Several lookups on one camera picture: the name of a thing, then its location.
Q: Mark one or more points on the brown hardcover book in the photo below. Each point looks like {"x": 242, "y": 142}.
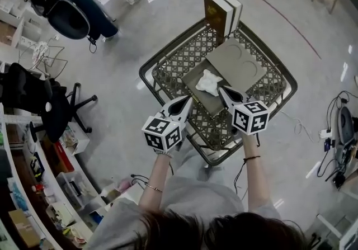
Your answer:
{"x": 236, "y": 8}
{"x": 215, "y": 16}

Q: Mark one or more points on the white wall shelving unit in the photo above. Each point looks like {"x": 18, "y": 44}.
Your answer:
{"x": 16, "y": 142}

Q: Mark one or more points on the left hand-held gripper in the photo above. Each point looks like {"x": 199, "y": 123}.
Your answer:
{"x": 160, "y": 134}

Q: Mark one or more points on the person's left forearm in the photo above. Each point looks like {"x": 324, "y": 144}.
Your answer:
{"x": 153, "y": 181}

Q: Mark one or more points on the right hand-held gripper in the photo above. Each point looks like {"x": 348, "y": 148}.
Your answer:
{"x": 250, "y": 117}

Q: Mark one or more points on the brown lattice metal table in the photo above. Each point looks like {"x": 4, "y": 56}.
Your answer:
{"x": 173, "y": 64}

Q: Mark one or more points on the person's right forearm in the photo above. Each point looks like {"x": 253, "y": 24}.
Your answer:
{"x": 256, "y": 181}

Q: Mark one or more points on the black office chair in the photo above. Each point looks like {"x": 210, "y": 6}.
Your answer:
{"x": 28, "y": 89}

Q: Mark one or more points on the person's grey shirt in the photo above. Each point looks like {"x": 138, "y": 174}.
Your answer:
{"x": 195, "y": 195}

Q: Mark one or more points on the grey gift box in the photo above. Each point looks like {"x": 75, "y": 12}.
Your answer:
{"x": 246, "y": 56}

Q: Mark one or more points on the white cloth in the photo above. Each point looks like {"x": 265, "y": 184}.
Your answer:
{"x": 207, "y": 84}

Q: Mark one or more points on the white power adapter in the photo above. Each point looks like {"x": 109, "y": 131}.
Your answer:
{"x": 325, "y": 132}

